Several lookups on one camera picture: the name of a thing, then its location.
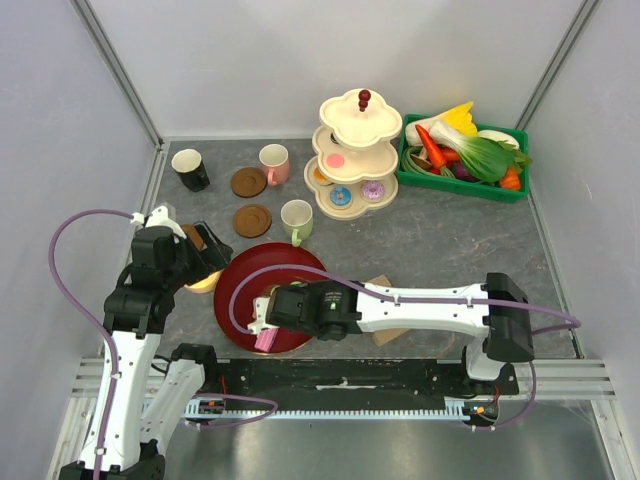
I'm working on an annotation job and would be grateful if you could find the small orange toy carrot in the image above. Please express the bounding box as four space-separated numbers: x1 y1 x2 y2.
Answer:
498 167 521 191

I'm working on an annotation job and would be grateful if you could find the light green mug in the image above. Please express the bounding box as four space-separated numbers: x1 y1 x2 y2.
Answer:
280 199 313 247

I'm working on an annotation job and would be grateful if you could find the blue white orange donut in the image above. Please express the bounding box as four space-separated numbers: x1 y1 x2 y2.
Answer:
329 186 352 209

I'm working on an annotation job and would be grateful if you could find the brown wooden coaster far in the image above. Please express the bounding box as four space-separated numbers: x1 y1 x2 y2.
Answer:
230 167 267 198

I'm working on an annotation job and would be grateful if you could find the green plastic vegetable crate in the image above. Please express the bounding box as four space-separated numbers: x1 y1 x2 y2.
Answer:
395 113 530 204

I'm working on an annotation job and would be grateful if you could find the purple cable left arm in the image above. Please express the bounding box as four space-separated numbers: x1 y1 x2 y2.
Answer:
48 208 279 480

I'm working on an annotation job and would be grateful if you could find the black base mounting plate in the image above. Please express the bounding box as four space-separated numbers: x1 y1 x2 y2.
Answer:
202 358 519 413

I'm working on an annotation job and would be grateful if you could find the toy white radish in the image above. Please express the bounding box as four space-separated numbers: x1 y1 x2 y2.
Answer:
478 129 520 150

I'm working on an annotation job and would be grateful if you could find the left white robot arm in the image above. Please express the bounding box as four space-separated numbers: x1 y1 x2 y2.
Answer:
59 204 233 479

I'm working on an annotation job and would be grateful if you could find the wooden block with label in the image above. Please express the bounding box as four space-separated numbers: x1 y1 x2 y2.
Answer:
370 275 407 347

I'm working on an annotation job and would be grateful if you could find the pink mug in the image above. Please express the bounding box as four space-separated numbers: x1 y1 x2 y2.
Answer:
259 144 290 186

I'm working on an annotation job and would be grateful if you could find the purple sprinkled donut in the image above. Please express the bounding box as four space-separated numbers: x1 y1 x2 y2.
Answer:
360 181 386 203

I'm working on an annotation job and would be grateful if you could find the pink layered cake slice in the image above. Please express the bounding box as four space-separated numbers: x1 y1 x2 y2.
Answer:
254 328 278 353

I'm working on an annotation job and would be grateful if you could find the pink sandwich cookie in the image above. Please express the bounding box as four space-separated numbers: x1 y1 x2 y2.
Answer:
326 154 345 168

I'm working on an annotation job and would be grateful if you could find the cream three-tier dessert stand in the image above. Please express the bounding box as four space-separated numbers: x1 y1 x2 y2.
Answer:
303 88 403 221

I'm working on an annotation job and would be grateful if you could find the orange glazed donut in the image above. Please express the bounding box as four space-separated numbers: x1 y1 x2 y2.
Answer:
313 168 333 186

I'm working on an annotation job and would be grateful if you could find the brown wooden coaster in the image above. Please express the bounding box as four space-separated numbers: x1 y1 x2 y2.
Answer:
230 167 267 198
181 224 205 251
232 204 272 238

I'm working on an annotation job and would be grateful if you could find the toy purple eggplant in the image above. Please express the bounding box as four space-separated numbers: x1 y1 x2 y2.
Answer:
451 162 479 183

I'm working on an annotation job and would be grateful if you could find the brown wooden coaster near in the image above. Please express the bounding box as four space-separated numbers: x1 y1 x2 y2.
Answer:
232 204 272 238

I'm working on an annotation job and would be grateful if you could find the black mug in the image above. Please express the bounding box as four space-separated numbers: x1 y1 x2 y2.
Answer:
171 149 210 192

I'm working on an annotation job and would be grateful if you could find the toy bok choy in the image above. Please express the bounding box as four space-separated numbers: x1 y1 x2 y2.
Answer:
428 121 533 183

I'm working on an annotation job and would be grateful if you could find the toy yellow corn cabbage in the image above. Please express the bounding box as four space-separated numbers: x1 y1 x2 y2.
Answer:
443 101 478 136

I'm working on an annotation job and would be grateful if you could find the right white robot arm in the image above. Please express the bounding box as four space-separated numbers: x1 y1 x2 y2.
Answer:
253 273 534 394

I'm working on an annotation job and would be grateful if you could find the brown wooden coaster left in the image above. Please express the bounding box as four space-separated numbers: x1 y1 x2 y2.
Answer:
181 224 205 251

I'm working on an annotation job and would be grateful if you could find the dark red round tray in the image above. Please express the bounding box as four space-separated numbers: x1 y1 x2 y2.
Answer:
213 242 325 353

